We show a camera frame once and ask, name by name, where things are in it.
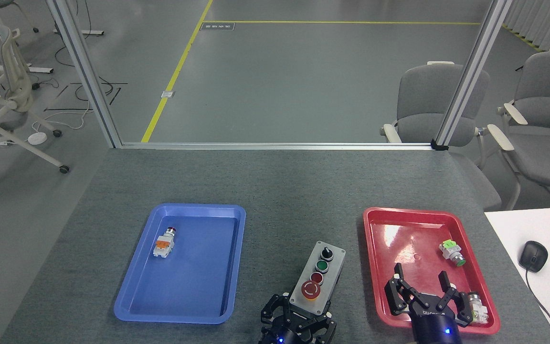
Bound grey armchair with white armrests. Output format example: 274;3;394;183
487;48;550;211

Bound red push button orange switch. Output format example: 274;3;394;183
153;227;177;259

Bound silver aluminium frame post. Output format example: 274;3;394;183
432;0;513;150
46;0;123;149

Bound white side table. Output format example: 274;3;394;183
484;206;550;344

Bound silver push button green switch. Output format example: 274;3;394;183
467;292;489;326

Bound grey control box with buttons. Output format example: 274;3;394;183
288;240;346;318

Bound blue plastic tray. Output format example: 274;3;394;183
114;204;247;325

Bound white floor cable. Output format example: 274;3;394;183
32;106;95;133

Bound white office swivel chair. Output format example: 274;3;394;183
0;26;70;199

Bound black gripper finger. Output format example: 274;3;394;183
384;263;423;316
437;271;474;328
303;308;338;344
259;292;295;344

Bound red plastic tray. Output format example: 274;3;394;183
363;207;501;335

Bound black computer mouse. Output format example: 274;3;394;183
518;240;549;273

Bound white desk base foot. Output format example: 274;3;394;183
0;64;54;75

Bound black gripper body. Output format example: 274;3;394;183
409;301;463;344
273;315;316;344

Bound black floor cable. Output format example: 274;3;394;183
54;0;116;102

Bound grey armchair behind post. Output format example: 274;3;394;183
380;61;503;211

